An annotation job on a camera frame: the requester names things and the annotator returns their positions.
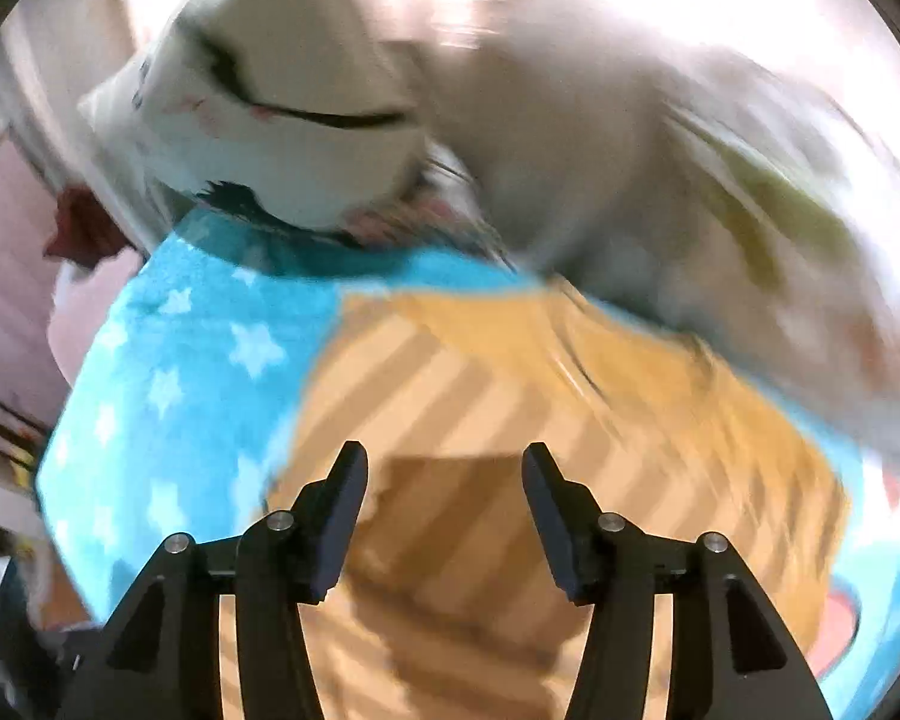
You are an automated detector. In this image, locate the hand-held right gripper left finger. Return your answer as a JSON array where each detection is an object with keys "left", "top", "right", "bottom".
[{"left": 58, "top": 440, "right": 370, "bottom": 720}]

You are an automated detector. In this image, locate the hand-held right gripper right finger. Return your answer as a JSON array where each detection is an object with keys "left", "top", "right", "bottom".
[{"left": 521, "top": 442, "right": 835, "bottom": 720}]

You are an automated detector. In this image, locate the orange striped small garment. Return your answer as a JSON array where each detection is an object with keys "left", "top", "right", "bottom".
[{"left": 217, "top": 291, "right": 850, "bottom": 720}]

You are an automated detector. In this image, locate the blue star-print blanket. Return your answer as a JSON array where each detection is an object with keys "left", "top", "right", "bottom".
[{"left": 36, "top": 208, "right": 900, "bottom": 720}]

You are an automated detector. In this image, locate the white printed quilt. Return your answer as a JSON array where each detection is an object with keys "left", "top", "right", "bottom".
[{"left": 412, "top": 0, "right": 900, "bottom": 458}]

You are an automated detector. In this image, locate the white printed pillow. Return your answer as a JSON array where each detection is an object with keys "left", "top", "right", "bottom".
[{"left": 77, "top": 0, "right": 440, "bottom": 233}]

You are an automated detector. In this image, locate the pink cloth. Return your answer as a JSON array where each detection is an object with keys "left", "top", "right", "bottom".
[{"left": 0, "top": 109, "right": 147, "bottom": 496}]

